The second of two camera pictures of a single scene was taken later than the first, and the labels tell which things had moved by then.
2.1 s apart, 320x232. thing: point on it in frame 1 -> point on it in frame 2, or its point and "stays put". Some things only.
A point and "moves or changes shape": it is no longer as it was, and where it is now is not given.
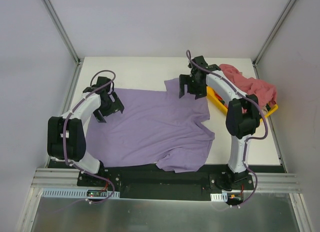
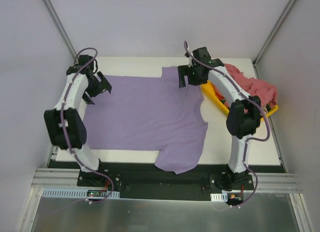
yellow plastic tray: (219, 100) stays put
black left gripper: (110, 110) -> (100, 84)
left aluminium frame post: (61, 29) stays put
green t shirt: (264, 110) stays put
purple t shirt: (155, 127) moves or changes shape
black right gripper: (189, 84) -> (186, 75)
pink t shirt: (266, 93) stays put
